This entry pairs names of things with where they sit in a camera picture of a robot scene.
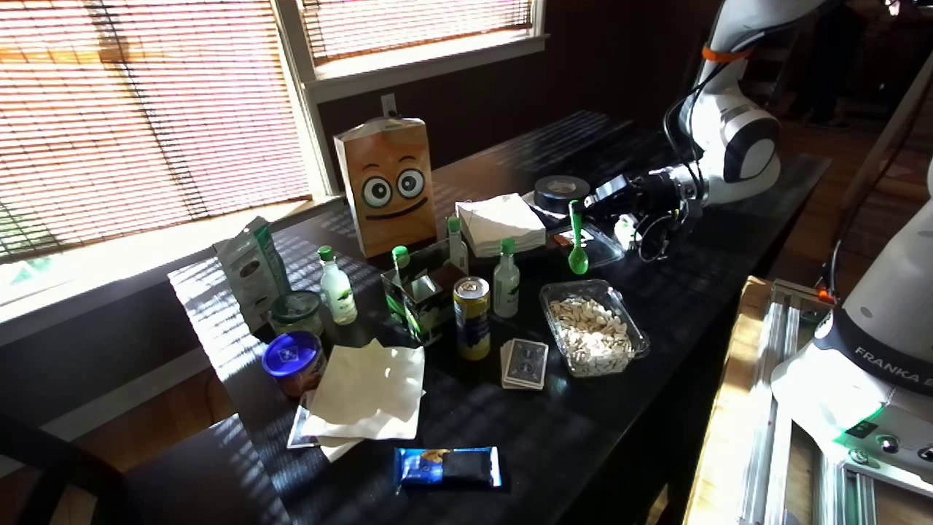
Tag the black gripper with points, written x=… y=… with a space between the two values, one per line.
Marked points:
x=657 y=198

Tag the green plastic spoon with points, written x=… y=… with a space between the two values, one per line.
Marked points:
x=579 y=261

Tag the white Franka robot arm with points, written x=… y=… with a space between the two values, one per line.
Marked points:
x=894 y=310

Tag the clear lunch box with seeds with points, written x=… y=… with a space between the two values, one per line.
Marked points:
x=592 y=335

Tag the glass jar dark lid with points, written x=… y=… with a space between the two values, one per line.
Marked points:
x=296 y=313

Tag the jar with blue lid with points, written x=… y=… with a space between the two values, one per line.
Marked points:
x=294 y=351

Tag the crumpled white paper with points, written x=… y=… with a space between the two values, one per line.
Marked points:
x=627 y=233

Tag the white napkin stack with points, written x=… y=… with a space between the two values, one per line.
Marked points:
x=501 y=221

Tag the clear bottle green cap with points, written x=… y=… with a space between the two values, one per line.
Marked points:
x=457 y=252
x=506 y=287

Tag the playing card deck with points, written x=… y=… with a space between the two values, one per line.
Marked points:
x=527 y=364

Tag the brown paper bag with face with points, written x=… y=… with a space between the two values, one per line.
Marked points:
x=388 y=183

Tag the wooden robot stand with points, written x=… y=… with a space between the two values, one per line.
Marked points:
x=738 y=408

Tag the small window blind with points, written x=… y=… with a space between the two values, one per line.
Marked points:
x=419 y=23

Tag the white bottle green cap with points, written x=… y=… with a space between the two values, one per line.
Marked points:
x=339 y=293

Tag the loose white paper sheets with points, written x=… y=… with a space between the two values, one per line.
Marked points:
x=368 y=389

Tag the blue snack bar wrapper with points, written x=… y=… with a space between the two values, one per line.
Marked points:
x=452 y=468

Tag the large window blind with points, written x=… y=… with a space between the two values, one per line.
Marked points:
x=146 y=96

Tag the black wooden chair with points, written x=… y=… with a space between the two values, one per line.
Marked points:
x=40 y=456

